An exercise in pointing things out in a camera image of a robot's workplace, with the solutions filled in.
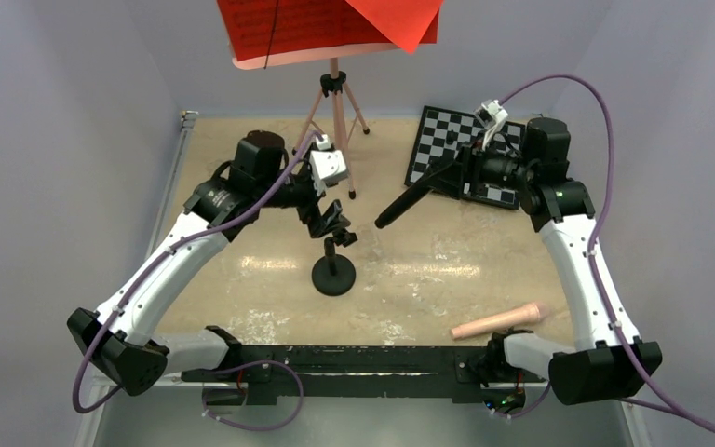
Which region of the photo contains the red sheet music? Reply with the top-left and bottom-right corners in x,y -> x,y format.
217,0 -> 382,61
347,0 -> 443,54

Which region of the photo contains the pink tripod music stand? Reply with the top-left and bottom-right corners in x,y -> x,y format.
232,43 -> 398,169

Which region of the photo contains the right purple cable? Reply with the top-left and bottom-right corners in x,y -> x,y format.
497,74 -> 715,436

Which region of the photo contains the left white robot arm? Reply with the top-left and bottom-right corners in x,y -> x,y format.
67,130 -> 355,396

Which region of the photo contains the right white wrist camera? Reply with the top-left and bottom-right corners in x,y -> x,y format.
474,100 -> 508,150

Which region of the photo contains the black white checkerboard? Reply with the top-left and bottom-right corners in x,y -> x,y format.
404,106 -> 519,210

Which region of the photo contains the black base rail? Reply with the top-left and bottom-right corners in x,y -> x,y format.
181,345 -> 545,405

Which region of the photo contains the black microphone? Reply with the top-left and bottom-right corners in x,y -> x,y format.
374,175 -> 437,229

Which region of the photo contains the black microphone desk stand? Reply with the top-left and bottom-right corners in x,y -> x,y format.
311,229 -> 358,296

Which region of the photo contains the aluminium table frame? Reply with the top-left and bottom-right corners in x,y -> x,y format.
74,111 -> 652,447

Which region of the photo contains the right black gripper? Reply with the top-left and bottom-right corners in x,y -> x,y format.
425,130 -> 535,199

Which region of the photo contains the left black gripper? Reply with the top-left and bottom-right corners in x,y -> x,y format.
256,164 -> 350,237

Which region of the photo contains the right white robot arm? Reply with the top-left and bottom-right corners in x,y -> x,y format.
402,118 -> 662,405

